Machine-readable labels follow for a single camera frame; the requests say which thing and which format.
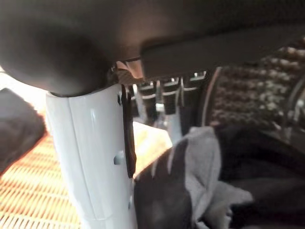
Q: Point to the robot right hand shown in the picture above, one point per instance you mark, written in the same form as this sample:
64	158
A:
71	35

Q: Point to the white garment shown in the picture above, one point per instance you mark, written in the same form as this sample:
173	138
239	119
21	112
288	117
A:
205	167

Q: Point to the navy blue garment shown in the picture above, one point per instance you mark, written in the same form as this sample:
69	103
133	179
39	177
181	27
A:
162	202

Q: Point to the black garment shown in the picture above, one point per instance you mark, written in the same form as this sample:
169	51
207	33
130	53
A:
262	162
19	128

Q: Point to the grey front-load washing machine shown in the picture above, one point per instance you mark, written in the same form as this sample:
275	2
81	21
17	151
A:
250	95

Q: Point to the rolled black garment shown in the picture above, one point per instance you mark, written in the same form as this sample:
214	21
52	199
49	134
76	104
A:
19	128

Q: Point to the wicker laundry basket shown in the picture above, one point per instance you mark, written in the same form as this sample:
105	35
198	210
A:
31	190

